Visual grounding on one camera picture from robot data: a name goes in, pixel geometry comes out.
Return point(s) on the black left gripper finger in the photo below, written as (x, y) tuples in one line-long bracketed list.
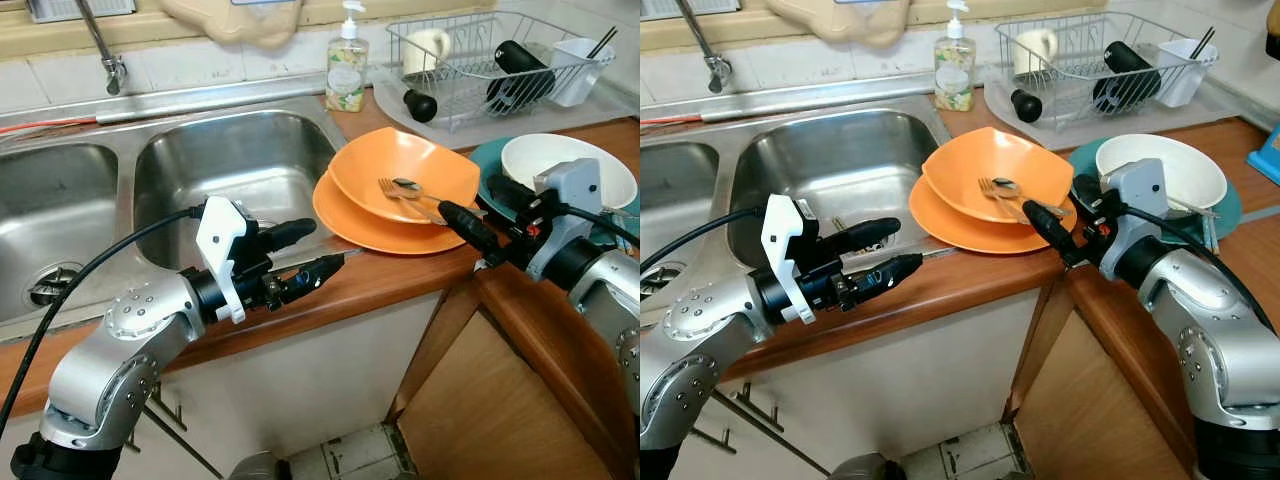
[(290, 235), (312, 275), (865, 233), (890, 273)]

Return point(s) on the sink drain strainer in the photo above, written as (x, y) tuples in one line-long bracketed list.
[(660, 280), (50, 285)]

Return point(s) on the blue item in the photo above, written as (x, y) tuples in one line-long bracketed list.
[(1268, 158)]

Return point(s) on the black chopstick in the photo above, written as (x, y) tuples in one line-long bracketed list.
[(602, 42), (1203, 42)]

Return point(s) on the white utensil holder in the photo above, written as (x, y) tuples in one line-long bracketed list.
[(1185, 72), (575, 72)]

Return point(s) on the grey robot leg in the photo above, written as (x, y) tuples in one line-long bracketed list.
[(260, 468), (865, 468)]

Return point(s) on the wooden corner cabinet door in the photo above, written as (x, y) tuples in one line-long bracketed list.
[(1080, 420), (480, 410)]

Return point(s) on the orange plate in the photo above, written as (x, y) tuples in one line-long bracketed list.
[(370, 235), (960, 235)]

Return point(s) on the orange bowl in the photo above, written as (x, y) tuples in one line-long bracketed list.
[(400, 155), (1000, 155)]

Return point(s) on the metal faucet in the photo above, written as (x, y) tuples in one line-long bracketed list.
[(718, 68), (112, 70)]

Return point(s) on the soap pump bottle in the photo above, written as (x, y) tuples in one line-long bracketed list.
[(347, 75), (955, 75)]

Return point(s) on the teal plate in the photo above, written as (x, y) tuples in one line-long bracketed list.
[(1232, 210), (485, 165)]

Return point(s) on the black flask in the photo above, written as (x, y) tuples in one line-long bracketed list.
[(520, 75), (1128, 75)]

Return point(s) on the grey drain tray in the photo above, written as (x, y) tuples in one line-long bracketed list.
[(1000, 108), (390, 100)]

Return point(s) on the black round cap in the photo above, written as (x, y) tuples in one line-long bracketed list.
[(420, 106), (1027, 106)]

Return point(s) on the white bowl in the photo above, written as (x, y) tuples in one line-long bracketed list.
[(1190, 165), (560, 160)]

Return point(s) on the metal fork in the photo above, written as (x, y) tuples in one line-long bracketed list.
[(1000, 195), (400, 196)]

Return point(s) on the beige hanging cloth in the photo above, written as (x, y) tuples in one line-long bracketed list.
[(850, 25), (240, 25)]

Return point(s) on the orange wooden countertop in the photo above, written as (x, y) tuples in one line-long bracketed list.
[(950, 282), (350, 285)]

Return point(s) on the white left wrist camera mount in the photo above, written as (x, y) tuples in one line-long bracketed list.
[(782, 235), (218, 235)]

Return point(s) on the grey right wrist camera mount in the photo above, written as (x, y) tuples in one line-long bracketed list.
[(1140, 190), (572, 190)]

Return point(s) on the metal spoon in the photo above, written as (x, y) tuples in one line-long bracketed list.
[(408, 186), (1007, 185)]

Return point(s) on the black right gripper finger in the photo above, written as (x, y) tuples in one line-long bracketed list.
[(1052, 230), (468, 230), (1092, 192), (510, 193)]

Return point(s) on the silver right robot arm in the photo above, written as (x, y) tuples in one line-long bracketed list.
[(600, 290), (1210, 330)]

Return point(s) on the cream mug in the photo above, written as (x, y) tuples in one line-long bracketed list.
[(1036, 50), (428, 50)]

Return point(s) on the stainless steel sink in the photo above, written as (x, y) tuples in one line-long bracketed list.
[(840, 160), (230, 160)]

